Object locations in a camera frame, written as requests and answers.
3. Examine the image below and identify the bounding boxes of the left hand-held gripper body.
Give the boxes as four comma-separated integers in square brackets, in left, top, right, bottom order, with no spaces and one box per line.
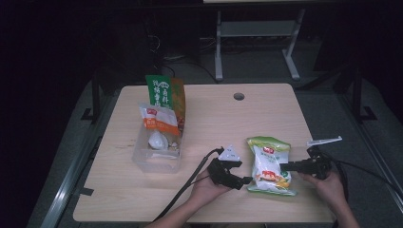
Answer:
[207,144,243,190]

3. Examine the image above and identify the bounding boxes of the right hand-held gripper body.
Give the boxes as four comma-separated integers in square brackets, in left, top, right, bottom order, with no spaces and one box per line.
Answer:
[306,136,343,181]

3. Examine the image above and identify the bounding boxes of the white and green food packet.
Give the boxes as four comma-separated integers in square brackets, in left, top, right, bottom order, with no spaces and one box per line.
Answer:
[246,136,298,197]

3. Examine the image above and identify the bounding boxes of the clear plastic container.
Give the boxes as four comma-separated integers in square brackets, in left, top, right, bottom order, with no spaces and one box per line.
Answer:
[131,104,185,174]

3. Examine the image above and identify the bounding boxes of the white and orange food packet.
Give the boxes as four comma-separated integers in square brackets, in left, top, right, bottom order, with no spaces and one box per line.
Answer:
[139,103,182,152]

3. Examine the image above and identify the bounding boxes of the green and red food packet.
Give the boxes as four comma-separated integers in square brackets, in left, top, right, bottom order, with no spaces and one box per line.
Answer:
[145,74,186,131]

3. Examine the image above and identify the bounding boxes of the person's left hand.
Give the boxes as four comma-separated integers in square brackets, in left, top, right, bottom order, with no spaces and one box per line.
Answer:
[188,169,232,210]

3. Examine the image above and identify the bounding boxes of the person's right hand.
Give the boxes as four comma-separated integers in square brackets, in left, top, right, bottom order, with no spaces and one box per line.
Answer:
[297,172,348,212]

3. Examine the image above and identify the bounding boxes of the black metal stand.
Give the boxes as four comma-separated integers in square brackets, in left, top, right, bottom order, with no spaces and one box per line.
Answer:
[348,63,378,124]
[80,70,103,124]

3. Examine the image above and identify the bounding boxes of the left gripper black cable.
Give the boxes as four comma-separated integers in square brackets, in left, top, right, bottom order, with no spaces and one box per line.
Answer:
[153,146,224,222]

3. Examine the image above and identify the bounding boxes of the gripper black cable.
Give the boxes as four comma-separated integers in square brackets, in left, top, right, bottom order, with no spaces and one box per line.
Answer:
[327,157,403,200]
[153,146,224,222]

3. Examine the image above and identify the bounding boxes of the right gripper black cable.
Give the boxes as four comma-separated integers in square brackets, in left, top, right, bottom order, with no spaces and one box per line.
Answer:
[327,157,403,200]

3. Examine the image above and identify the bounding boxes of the silver metal rail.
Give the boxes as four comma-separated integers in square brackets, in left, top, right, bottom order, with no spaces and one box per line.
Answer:
[336,94,403,203]
[39,91,120,228]

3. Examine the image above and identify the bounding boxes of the black floor cables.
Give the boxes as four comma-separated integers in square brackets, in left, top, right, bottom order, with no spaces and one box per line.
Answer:
[148,34,220,86]

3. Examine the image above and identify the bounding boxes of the white metal desk frame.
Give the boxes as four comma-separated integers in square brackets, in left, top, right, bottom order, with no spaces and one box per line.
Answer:
[214,9,307,82]

